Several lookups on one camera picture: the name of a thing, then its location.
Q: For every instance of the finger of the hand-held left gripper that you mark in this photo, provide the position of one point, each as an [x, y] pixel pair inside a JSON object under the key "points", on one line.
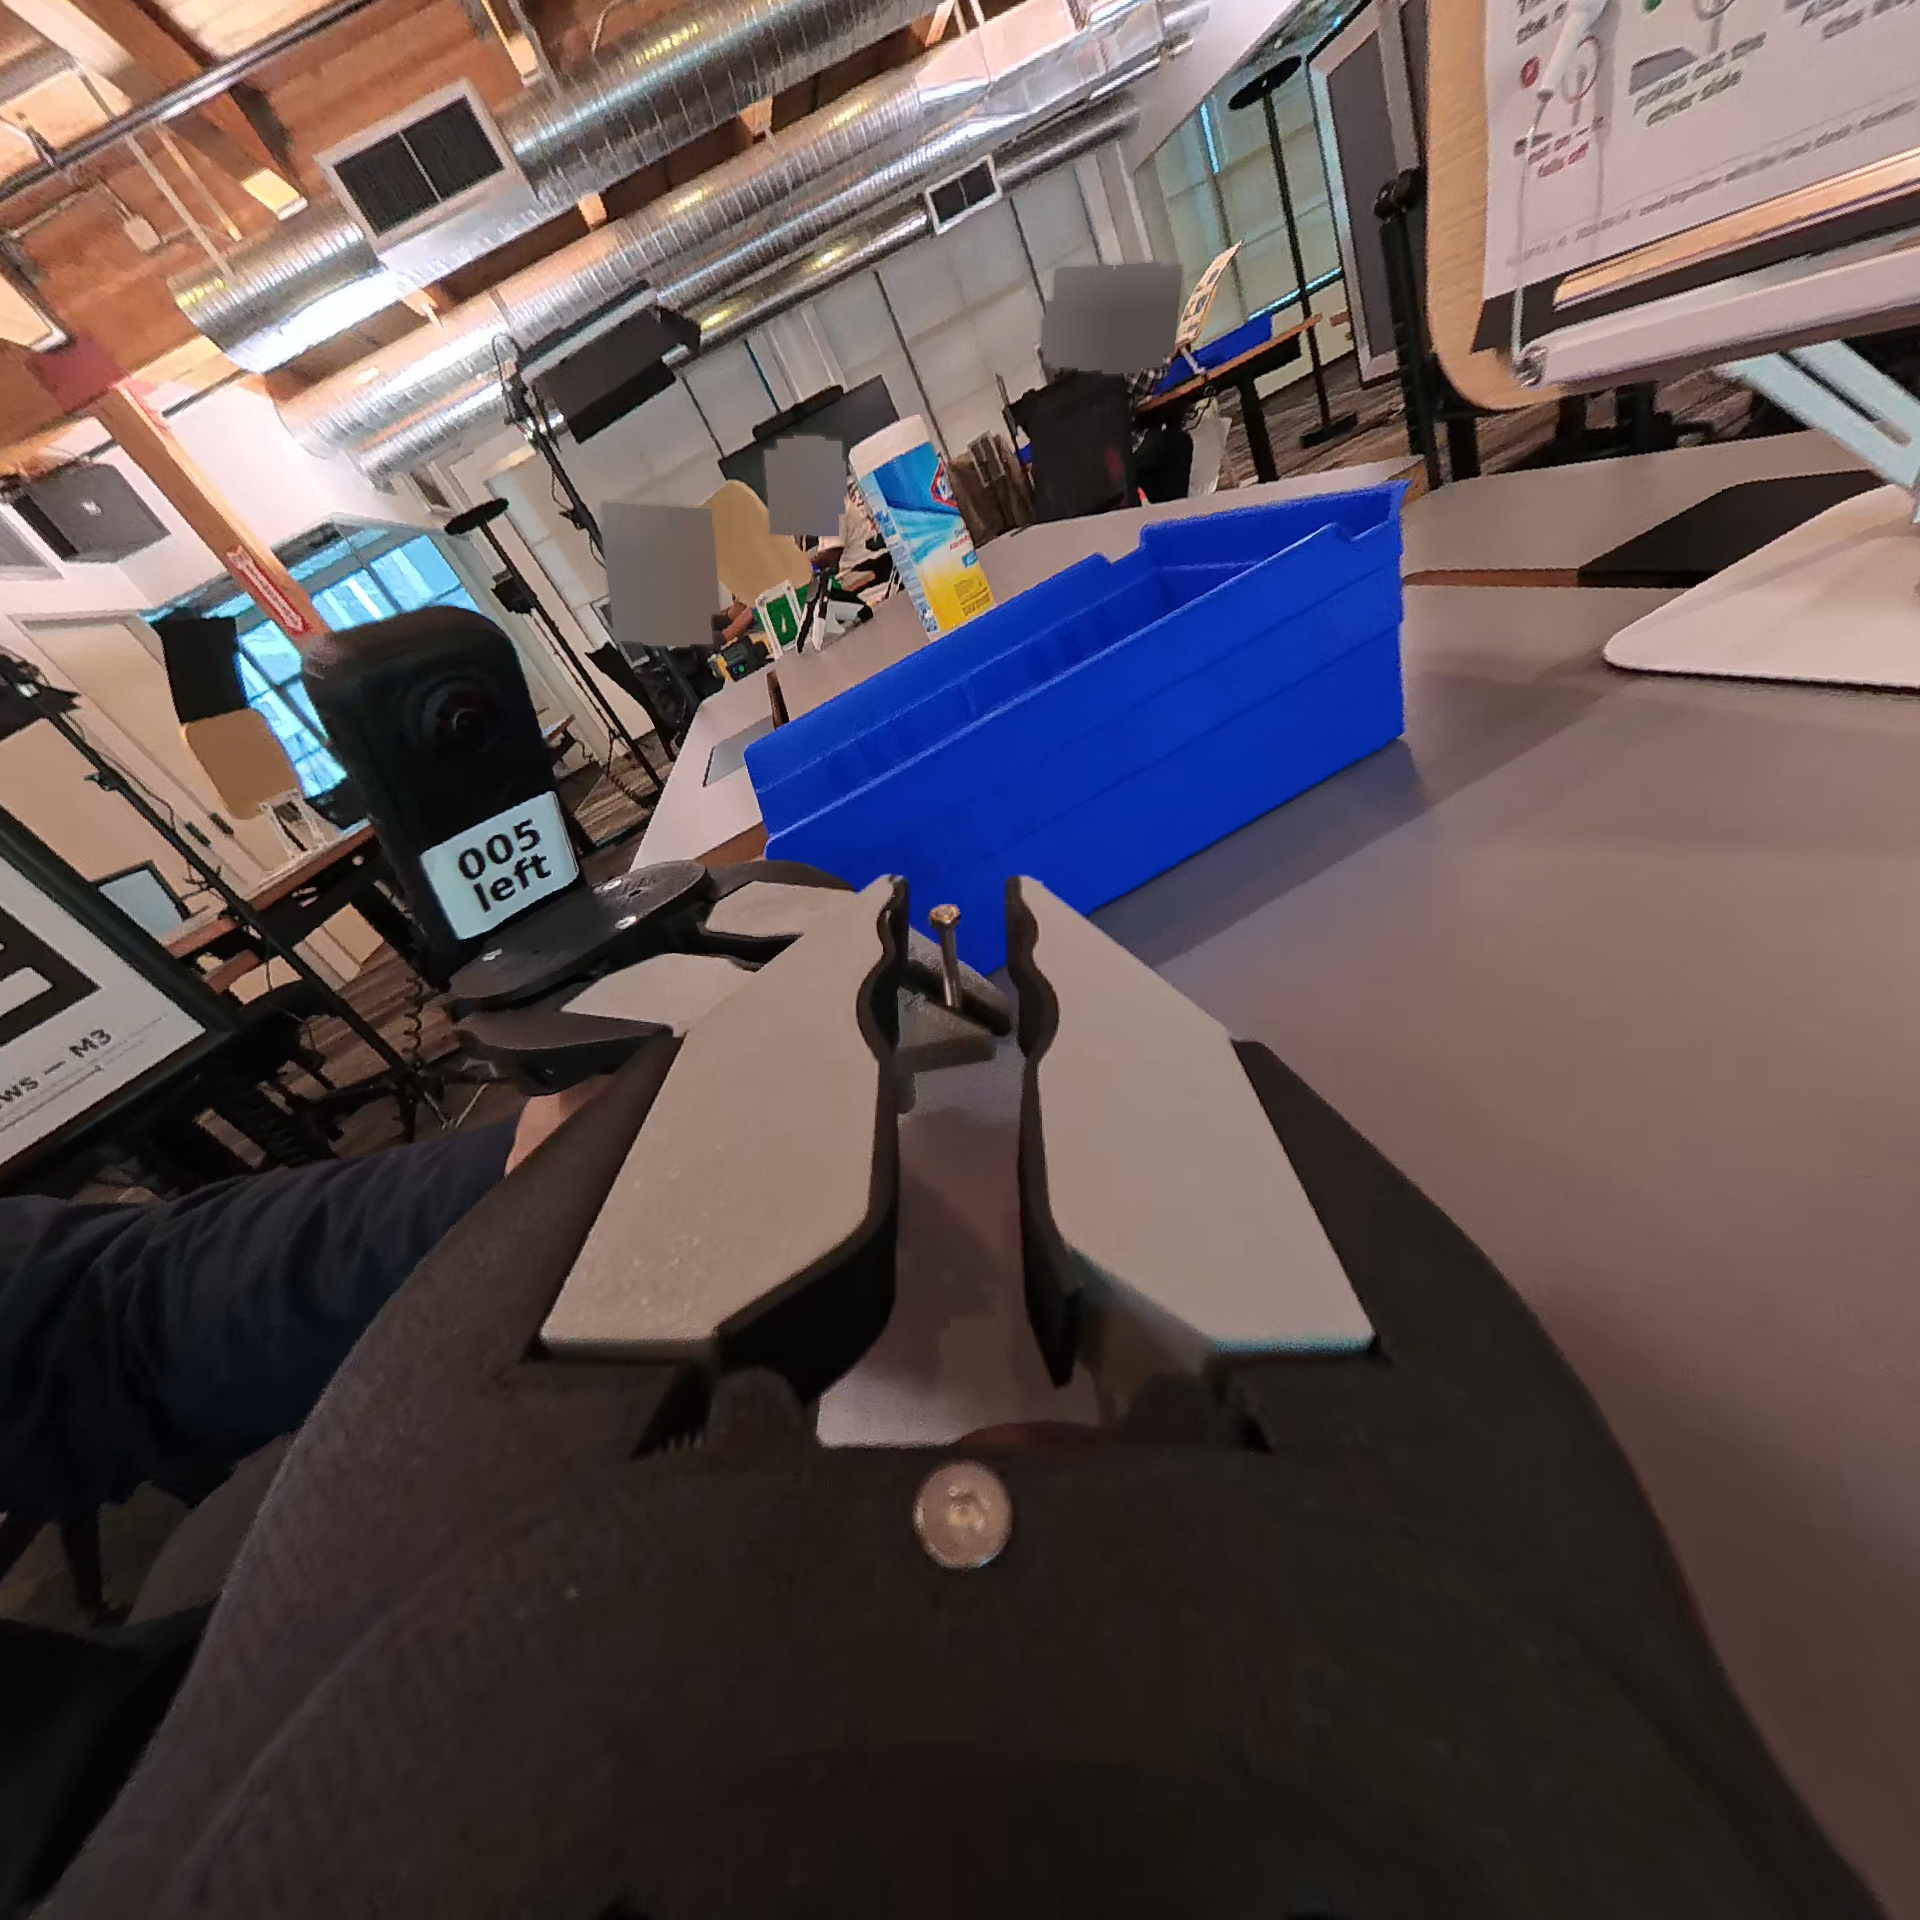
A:
{"points": [[773, 912], [662, 987]]}

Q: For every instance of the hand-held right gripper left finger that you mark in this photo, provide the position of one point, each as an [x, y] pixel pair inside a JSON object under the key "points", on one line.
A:
{"points": [[737, 1185]]}

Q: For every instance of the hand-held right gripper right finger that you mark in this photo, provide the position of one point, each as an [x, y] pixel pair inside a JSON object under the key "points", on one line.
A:
{"points": [[1201, 1185]]}

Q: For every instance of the small metal screw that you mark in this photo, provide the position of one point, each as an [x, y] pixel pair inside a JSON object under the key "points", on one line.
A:
{"points": [[950, 968]]}

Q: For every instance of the blue plastic bin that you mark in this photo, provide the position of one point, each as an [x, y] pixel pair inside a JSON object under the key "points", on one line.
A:
{"points": [[1080, 720]]}

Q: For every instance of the person's left forearm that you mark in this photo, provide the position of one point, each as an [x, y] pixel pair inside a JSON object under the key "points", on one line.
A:
{"points": [[195, 1319]]}

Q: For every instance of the brown-edged grey desk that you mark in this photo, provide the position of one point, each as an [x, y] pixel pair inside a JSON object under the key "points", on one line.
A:
{"points": [[1501, 524]]}

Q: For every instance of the person's left hand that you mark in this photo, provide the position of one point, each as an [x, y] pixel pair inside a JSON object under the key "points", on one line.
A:
{"points": [[548, 1127]]}

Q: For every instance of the green white card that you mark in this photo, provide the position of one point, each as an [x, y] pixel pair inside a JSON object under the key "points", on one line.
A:
{"points": [[783, 618]]}

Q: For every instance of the disinfecting wipes canister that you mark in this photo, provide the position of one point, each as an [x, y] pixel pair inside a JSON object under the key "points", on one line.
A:
{"points": [[923, 555]]}

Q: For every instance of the black ceiling speaker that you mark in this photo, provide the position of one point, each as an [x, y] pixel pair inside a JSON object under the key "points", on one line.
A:
{"points": [[91, 513]]}

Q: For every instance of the black studio light panel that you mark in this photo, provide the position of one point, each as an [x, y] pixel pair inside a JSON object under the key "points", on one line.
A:
{"points": [[608, 374]]}

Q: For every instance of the black white marker poster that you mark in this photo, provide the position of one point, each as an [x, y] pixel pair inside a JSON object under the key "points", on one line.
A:
{"points": [[76, 1035]]}

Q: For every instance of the black monitor screen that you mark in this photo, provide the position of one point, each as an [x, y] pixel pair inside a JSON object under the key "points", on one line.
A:
{"points": [[863, 413]]}

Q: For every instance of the large white air vent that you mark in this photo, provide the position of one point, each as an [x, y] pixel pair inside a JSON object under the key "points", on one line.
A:
{"points": [[422, 165]]}

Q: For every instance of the small white air vent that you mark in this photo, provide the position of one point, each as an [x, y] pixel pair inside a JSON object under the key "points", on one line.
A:
{"points": [[963, 192]]}

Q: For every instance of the blue plastic tray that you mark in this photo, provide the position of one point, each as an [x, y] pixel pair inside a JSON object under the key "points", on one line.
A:
{"points": [[1261, 342]]}

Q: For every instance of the white document stand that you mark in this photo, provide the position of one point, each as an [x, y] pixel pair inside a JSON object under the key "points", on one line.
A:
{"points": [[1771, 614]]}

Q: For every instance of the black rectangular pad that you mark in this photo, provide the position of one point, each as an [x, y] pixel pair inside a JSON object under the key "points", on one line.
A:
{"points": [[1725, 537]]}

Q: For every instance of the silver-framed dark panel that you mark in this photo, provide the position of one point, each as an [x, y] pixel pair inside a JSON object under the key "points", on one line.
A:
{"points": [[1368, 180]]}

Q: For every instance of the printed instruction sheet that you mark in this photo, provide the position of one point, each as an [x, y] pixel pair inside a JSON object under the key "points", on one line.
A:
{"points": [[1725, 165]]}

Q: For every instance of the silver ventilation duct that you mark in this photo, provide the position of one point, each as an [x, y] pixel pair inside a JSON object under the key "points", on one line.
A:
{"points": [[600, 322], [675, 134]]}

